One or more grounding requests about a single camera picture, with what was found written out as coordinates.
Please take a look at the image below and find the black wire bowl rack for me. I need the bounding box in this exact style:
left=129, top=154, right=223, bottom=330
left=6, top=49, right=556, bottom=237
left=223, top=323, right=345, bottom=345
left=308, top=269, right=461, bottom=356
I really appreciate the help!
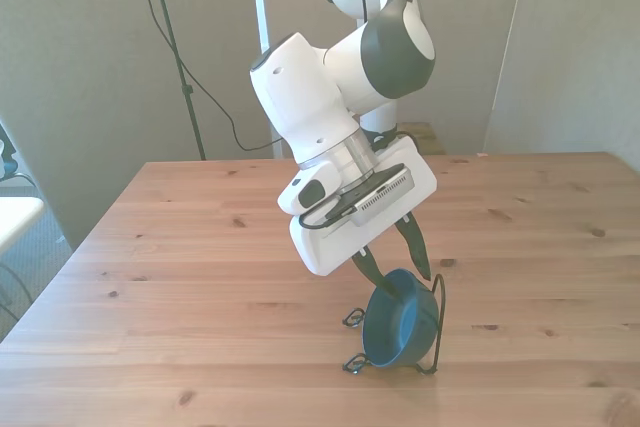
left=341, top=273, right=447, bottom=378

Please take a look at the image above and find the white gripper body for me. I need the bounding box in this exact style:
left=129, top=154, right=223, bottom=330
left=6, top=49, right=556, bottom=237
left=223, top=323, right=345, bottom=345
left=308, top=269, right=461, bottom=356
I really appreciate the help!
left=289, top=137, right=439, bottom=277

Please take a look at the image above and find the white vertical post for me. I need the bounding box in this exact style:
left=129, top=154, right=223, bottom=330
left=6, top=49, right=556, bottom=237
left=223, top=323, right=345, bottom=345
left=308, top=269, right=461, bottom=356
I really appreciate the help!
left=248, top=0, right=284, bottom=159

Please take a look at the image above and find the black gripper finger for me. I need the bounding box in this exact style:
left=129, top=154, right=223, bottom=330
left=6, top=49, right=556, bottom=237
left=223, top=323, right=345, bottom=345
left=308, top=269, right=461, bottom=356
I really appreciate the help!
left=394, top=213, right=433, bottom=283
left=351, top=245, right=397, bottom=297

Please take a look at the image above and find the white side table top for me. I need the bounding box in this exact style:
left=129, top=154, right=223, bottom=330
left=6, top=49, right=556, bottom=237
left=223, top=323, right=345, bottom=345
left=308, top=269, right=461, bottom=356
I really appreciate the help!
left=0, top=196, right=46, bottom=254

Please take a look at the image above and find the small wooden side table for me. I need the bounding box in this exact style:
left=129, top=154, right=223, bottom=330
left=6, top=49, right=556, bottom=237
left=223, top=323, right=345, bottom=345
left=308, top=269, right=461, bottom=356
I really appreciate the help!
left=393, top=121, right=447, bottom=157

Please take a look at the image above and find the blue bowl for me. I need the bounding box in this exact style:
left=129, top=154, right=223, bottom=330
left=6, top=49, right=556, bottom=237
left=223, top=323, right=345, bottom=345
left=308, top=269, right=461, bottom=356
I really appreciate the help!
left=361, top=268, right=441, bottom=370

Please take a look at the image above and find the black tripod stand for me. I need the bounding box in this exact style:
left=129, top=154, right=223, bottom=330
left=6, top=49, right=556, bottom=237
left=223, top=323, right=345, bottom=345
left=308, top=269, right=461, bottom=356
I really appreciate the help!
left=127, top=0, right=208, bottom=162

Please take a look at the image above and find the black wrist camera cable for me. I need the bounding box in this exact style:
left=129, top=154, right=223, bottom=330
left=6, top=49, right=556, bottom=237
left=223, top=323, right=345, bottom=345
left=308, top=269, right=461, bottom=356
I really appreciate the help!
left=298, top=199, right=362, bottom=232

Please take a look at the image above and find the black tripod cable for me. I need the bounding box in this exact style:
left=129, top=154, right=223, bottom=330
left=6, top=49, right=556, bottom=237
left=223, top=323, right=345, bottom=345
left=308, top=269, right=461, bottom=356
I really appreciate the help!
left=128, top=0, right=282, bottom=153

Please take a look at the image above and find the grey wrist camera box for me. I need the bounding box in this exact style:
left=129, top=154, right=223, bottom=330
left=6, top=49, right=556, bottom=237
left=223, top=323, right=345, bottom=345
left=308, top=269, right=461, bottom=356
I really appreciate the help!
left=327, top=162, right=417, bottom=227

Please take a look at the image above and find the black device with blue part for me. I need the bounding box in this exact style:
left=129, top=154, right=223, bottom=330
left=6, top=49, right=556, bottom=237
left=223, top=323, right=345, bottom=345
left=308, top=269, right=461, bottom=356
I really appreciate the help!
left=0, top=119, right=22, bottom=182

